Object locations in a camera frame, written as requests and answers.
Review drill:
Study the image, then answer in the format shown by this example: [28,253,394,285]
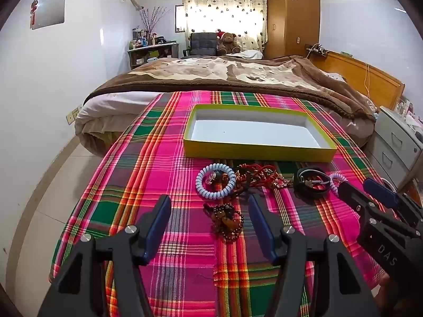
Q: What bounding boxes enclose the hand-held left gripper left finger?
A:
[38,194,172,317]

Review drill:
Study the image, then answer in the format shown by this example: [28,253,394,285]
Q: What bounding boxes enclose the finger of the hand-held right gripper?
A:
[363,178,423,226]
[336,180,380,227]

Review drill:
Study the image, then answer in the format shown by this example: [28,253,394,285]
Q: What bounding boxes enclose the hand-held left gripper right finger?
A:
[248,193,380,317]

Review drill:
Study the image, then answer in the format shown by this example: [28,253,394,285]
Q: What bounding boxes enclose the purple spiral hair tie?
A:
[329,172,347,196]

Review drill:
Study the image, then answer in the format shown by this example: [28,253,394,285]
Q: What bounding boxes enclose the brown bead bracelet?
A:
[203,203,244,243]

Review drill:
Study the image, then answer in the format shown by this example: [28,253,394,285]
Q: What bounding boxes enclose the black leather bracelet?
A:
[293,167,332,199]

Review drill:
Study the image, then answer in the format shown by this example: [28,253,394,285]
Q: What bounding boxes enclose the red beaded cord jewelry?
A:
[235,163,293,193]

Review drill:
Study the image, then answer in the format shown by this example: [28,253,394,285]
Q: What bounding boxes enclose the light blue spiral hair tie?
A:
[196,163,237,201]

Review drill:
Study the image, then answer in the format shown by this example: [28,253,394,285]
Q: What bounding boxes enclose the yellow shallow cardboard box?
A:
[183,104,338,162]

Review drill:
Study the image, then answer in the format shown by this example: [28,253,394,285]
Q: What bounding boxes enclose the grey drawer nightstand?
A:
[365,106,423,189]

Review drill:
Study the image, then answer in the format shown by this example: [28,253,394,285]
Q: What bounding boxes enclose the pink green plaid cloth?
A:
[49,91,387,317]

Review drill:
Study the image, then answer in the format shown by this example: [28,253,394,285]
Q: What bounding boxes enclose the wooden headboard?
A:
[309,50,405,110]

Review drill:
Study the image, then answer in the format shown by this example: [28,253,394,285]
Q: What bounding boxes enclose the bed with pale sheet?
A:
[74,54,380,160]

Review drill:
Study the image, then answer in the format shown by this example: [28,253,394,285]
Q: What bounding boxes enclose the brown patterned blanket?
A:
[82,54,377,123]

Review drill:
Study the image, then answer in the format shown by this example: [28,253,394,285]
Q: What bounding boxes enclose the cluttered shelf unit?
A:
[127,42,181,71]

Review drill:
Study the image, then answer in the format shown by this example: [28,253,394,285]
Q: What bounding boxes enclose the white pillow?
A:
[231,49,264,60]

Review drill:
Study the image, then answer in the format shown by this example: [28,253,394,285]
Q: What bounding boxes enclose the black padded chair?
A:
[182,32,219,58]

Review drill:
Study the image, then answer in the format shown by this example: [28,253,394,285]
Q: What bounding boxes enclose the wooden wardrobe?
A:
[264,0,320,60]

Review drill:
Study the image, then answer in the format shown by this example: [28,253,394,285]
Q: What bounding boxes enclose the brown teddy bear red hat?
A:
[216,30,242,55]

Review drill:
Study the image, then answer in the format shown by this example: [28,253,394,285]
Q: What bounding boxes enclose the group of toiletry bottles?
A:
[130,26,157,49]

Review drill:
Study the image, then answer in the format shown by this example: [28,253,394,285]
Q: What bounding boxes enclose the dried branches in vase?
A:
[139,7,171,45]

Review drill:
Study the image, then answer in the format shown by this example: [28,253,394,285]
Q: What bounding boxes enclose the patterned window curtain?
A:
[182,0,268,57]

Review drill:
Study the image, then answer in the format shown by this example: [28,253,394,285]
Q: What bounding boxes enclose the wall power outlet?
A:
[65,104,83,125]

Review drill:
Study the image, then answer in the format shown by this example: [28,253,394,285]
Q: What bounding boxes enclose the shiny wall sheet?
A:
[30,0,67,31]

